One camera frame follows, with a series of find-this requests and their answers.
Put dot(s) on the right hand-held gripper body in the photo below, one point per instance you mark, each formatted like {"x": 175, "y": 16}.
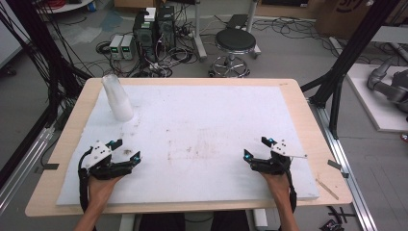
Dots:
{"x": 272, "y": 162}

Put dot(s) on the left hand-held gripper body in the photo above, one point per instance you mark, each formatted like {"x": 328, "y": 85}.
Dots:
{"x": 97, "y": 157}

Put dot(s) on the person's right hand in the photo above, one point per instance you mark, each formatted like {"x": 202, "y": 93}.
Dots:
{"x": 276, "y": 187}

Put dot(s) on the person's left hand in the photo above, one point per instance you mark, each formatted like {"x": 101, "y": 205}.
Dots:
{"x": 100, "y": 191}

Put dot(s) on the translucent white plastic cup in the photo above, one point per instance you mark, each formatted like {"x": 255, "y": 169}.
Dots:
{"x": 117, "y": 97}

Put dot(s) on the white table leg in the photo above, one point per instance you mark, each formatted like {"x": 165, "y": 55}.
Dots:
{"x": 127, "y": 223}
{"x": 260, "y": 219}

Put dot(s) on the thin wooden stick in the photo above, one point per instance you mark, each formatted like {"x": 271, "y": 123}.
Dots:
{"x": 327, "y": 189}

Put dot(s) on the white foam mat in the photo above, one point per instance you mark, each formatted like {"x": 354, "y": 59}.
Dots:
{"x": 192, "y": 128}

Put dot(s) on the person's right leg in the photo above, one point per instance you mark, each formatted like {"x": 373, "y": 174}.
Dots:
{"x": 229, "y": 221}

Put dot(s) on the light wooden table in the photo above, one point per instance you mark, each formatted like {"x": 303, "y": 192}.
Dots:
{"x": 43, "y": 199}

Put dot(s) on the black parts on floor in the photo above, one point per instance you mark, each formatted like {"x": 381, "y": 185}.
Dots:
{"x": 335, "y": 221}

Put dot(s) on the grey bench power supply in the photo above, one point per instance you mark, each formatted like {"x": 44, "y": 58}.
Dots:
{"x": 115, "y": 46}
{"x": 128, "y": 47}

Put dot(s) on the black round stool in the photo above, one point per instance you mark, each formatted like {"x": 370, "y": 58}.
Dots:
{"x": 235, "y": 40}

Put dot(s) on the black computer tower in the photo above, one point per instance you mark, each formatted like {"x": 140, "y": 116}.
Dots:
{"x": 166, "y": 27}
{"x": 144, "y": 40}

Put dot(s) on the white floor board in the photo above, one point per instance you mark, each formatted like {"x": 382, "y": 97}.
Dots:
{"x": 372, "y": 106}

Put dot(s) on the grey desk leg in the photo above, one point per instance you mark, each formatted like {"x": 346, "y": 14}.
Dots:
{"x": 252, "y": 19}
{"x": 198, "y": 32}

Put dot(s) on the flat black device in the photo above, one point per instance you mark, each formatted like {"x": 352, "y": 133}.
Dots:
{"x": 237, "y": 21}

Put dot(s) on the small white box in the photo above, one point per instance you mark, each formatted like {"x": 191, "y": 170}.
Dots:
{"x": 150, "y": 14}

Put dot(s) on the brown cardboard box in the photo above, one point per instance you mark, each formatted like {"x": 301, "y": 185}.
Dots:
{"x": 340, "y": 16}

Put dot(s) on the black metal bracket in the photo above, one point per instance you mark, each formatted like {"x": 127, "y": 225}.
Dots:
{"x": 336, "y": 165}

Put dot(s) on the aluminium rail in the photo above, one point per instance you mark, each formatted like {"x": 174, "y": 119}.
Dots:
{"x": 346, "y": 179}
{"x": 22, "y": 173}

